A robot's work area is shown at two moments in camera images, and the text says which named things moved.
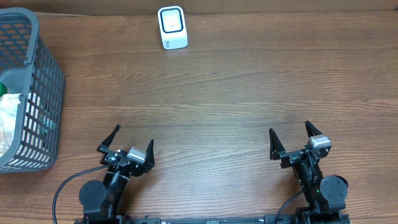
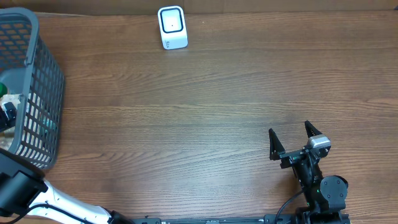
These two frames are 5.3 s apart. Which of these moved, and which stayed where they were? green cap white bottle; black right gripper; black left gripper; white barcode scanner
Moved: black left gripper
Stayed: black right gripper; white barcode scanner; green cap white bottle
